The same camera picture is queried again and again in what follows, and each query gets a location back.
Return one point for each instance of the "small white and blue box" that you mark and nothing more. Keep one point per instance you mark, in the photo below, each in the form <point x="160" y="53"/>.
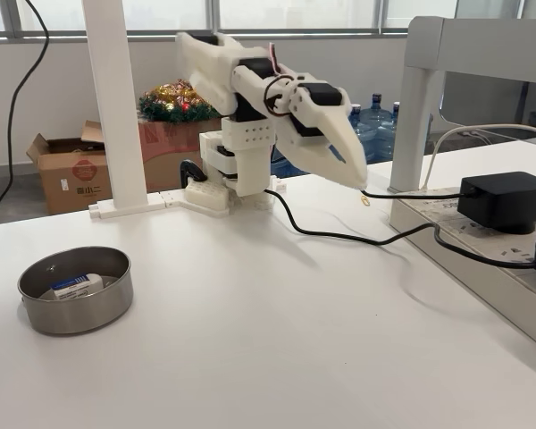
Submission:
<point x="76" y="288"/>

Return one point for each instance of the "black table clamp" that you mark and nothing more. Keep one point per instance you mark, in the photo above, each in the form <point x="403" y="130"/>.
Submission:
<point x="190" y="169"/>

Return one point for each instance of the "tinsel christmas wreath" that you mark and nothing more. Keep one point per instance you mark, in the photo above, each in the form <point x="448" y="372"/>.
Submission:
<point x="170" y="105"/>

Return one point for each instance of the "white desk shelf riser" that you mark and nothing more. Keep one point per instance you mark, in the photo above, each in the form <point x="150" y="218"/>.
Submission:
<point x="413" y="111"/>

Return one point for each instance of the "white camera stand post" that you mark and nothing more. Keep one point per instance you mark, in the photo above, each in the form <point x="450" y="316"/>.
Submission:
<point x="116" y="111"/>

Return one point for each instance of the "open brown cardboard box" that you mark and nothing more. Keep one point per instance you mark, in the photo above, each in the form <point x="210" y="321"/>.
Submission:
<point x="71" y="179"/>

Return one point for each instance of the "red cardboard box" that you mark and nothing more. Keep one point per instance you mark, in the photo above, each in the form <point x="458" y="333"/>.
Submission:
<point x="161" y="156"/>

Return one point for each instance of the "black power adapter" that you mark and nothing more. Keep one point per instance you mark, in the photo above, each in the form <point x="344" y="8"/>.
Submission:
<point x="500" y="201"/>

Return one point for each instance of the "round metal bowl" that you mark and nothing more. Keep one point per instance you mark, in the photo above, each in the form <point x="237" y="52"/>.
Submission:
<point x="80" y="313"/>

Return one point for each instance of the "white power strip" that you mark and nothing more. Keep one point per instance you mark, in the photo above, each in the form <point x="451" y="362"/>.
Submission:
<point x="438" y="214"/>

